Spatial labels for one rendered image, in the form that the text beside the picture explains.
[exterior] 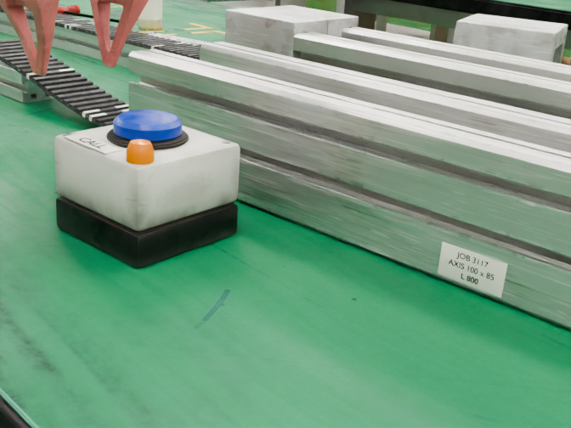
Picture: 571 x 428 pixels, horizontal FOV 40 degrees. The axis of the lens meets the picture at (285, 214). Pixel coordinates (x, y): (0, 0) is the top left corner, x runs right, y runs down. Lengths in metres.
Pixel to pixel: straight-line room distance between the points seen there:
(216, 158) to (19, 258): 0.12
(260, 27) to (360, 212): 0.33
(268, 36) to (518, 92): 0.26
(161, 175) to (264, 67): 0.20
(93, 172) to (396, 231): 0.18
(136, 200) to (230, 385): 0.13
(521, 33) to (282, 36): 0.24
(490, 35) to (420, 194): 0.42
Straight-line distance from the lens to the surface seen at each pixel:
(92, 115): 0.71
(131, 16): 0.76
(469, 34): 0.85
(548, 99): 0.62
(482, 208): 0.44
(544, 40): 0.84
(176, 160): 0.44
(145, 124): 0.46
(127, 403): 0.34
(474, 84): 0.64
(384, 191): 0.47
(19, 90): 0.81
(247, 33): 0.78
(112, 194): 0.45
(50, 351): 0.38
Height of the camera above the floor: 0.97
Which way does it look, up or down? 21 degrees down
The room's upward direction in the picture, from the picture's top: 4 degrees clockwise
